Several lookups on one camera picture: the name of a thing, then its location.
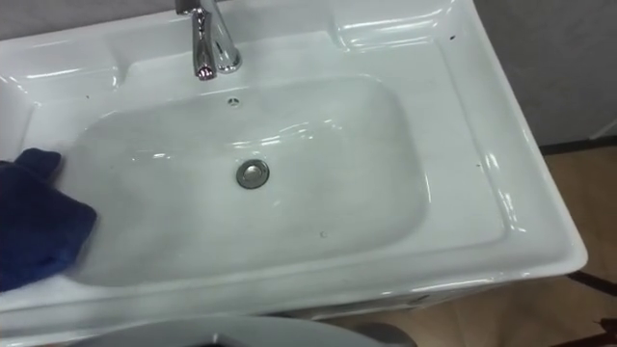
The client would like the dark blue cleaning cloth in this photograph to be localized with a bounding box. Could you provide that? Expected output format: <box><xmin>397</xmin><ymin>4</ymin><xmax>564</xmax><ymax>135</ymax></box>
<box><xmin>0</xmin><ymin>147</ymin><xmax>98</xmax><ymax>293</ymax></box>

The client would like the chrome sink drain plug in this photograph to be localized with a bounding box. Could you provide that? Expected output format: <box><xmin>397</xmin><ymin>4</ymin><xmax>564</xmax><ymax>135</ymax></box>
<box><xmin>235</xmin><ymin>159</ymin><xmax>271</xmax><ymax>191</ymax></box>

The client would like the white ceramic washbasin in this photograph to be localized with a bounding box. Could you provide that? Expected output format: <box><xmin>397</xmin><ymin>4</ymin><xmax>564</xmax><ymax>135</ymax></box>
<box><xmin>0</xmin><ymin>0</ymin><xmax>589</xmax><ymax>347</ymax></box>

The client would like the chrome faucet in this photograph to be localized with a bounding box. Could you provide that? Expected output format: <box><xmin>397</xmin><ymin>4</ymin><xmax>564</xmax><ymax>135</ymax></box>
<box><xmin>174</xmin><ymin>0</ymin><xmax>243</xmax><ymax>82</ymax></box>

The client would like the robot body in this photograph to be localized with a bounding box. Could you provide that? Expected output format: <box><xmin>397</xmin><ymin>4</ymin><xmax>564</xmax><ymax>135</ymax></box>
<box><xmin>71</xmin><ymin>315</ymin><xmax>387</xmax><ymax>347</ymax></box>

